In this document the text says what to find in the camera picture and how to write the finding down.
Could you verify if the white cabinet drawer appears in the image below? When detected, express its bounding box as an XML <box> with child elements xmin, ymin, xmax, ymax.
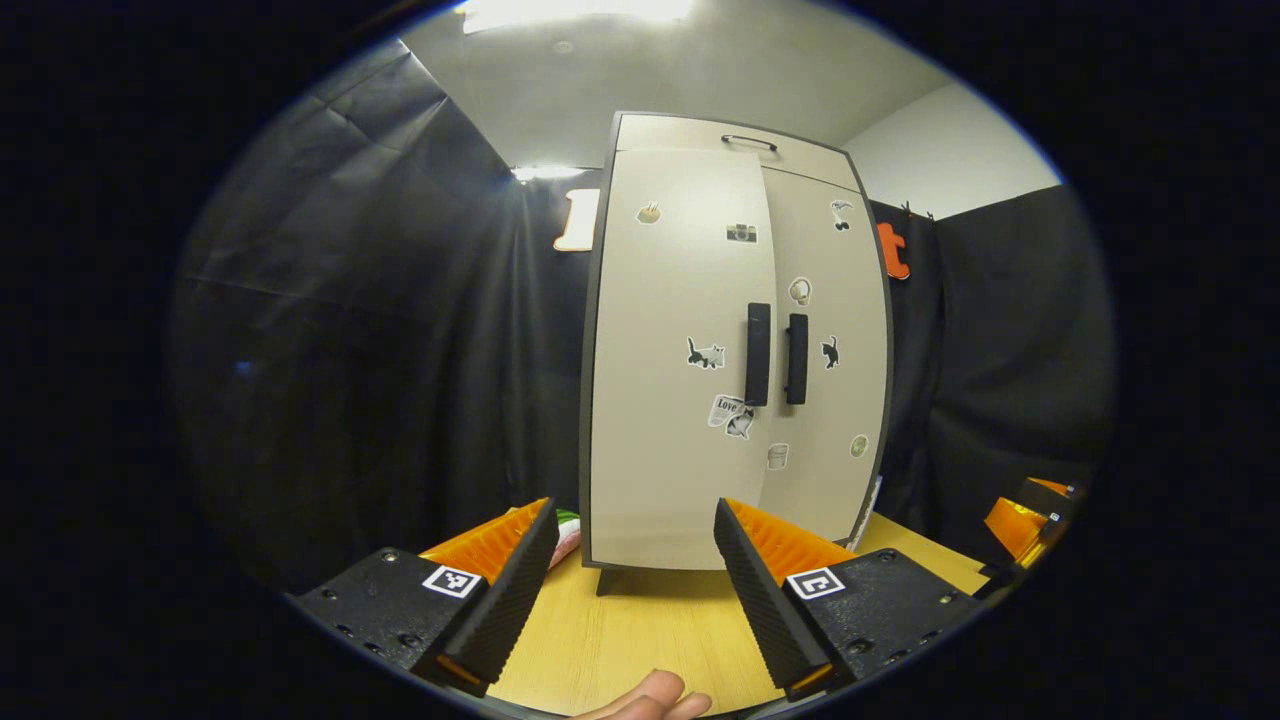
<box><xmin>613</xmin><ymin>113</ymin><xmax>863</xmax><ymax>194</ymax></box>

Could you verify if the ceiling light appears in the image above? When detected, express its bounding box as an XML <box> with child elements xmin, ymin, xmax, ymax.
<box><xmin>460</xmin><ymin>0</ymin><xmax>696</xmax><ymax>33</ymax></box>

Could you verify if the black door handle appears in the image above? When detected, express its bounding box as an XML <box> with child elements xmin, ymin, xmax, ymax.
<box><xmin>745</xmin><ymin>302</ymin><xmax>773</xmax><ymax>408</ymax></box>
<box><xmin>785</xmin><ymin>312</ymin><xmax>810</xmax><ymax>406</ymax></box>

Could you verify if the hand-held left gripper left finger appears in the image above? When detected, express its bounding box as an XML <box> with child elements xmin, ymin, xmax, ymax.
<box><xmin>285</xmin><ymin>498</ymin><xmax>561</xmax><ymax>699</ymax></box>

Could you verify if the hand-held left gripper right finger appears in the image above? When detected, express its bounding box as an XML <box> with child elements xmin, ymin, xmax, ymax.
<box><xmin>713</xmin><ymin>498</ymin><xmax>986</xmax><ymax>703</ymax></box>

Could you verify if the white grey shoe cabinet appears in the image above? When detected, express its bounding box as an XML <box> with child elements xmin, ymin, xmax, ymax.
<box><xmin>578</xmin><ymin>110</ymin><xmax>894</xmax><ymax>598</ymax></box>

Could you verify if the green pink packet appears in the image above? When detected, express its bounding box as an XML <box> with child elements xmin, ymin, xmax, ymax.
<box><xmin>547</xmin><ymin>508</ymin><xmax>584</xmax><ymax>571</ymax></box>

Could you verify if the white cabinet door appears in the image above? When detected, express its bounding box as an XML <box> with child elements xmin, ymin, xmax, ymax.
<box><xmin>762</xmin><ymin>168</ymin><xmax>891</xmax><ymax>549</ymax></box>
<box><xmin>590</xmin><ymin>148</ymin><xmax>779</xmax><ymax>573</ymax></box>

